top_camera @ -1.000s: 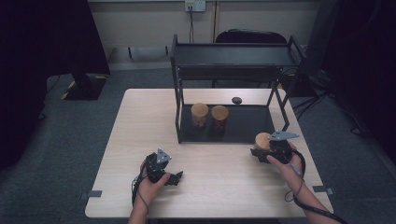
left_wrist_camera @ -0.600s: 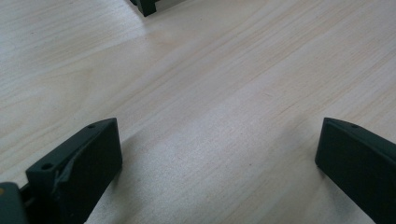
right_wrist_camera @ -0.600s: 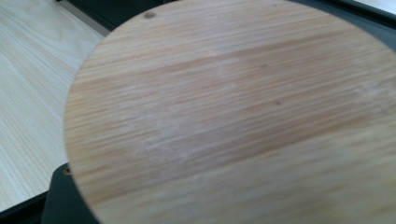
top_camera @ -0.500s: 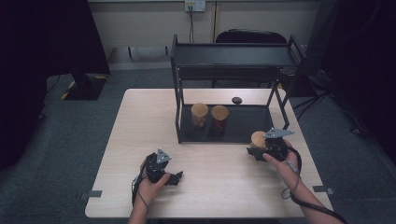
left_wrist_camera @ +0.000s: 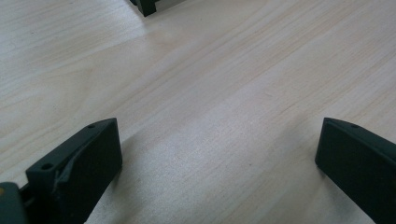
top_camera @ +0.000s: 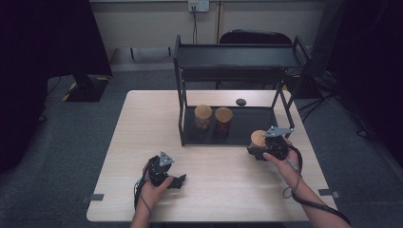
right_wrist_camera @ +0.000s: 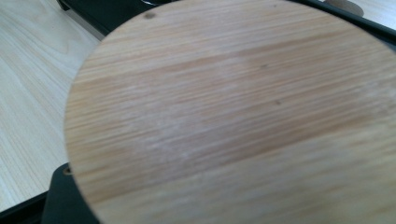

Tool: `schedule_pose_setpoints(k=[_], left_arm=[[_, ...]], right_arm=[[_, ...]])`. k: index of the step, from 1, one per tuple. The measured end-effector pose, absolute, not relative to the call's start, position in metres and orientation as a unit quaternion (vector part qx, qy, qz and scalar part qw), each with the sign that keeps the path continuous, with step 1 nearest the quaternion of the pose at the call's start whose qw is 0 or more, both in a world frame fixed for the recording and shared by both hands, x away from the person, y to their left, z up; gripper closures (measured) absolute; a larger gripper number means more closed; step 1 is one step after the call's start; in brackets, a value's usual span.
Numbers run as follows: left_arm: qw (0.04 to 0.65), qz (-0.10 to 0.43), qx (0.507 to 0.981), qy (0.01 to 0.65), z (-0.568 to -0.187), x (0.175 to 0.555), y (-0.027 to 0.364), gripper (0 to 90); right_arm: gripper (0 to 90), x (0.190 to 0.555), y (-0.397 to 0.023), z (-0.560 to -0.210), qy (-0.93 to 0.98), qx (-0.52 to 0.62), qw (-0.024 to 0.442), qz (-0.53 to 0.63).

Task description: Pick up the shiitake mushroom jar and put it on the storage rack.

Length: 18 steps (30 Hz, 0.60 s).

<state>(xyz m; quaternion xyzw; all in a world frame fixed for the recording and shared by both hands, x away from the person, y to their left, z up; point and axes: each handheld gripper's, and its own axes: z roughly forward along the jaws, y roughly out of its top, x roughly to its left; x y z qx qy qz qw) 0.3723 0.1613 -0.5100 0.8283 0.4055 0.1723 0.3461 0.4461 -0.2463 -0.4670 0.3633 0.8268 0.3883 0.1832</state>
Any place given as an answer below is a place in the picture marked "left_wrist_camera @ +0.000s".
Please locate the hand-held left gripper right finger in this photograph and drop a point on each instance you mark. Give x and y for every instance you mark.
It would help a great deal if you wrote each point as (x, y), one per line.
(361, 168)

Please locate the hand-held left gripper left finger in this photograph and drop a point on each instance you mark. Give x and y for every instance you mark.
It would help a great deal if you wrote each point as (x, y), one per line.
(81, 177)

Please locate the black two-tier metal shelf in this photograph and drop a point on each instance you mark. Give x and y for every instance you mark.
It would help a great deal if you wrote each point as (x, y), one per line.
(146, 6)

